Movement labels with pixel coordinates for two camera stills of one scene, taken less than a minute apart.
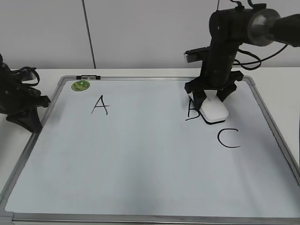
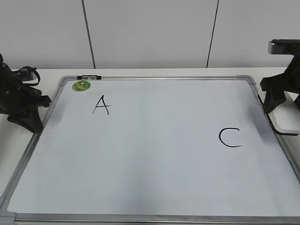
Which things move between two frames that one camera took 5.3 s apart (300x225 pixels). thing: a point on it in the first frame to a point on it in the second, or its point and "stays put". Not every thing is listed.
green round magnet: [80, 85] stays put
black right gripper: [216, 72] to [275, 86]
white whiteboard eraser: [213, 109] to [286, 117]
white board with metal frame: [131, 150] stays put
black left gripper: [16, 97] stays put
